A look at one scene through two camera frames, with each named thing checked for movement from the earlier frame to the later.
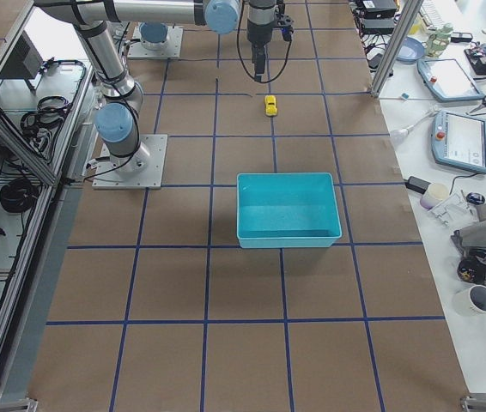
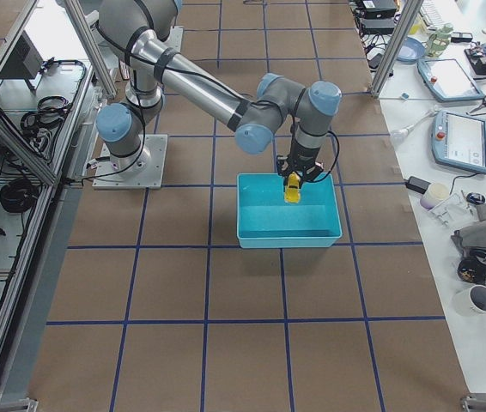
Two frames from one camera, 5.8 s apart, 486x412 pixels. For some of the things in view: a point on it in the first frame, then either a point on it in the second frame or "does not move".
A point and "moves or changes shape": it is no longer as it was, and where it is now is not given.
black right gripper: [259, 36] -> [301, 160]
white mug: [478, 299] does not move
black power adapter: [416, 184] does not move
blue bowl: [410, 51] does not move
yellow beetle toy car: [270, 105] moves or changes shape
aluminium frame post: [408, 19] does not move
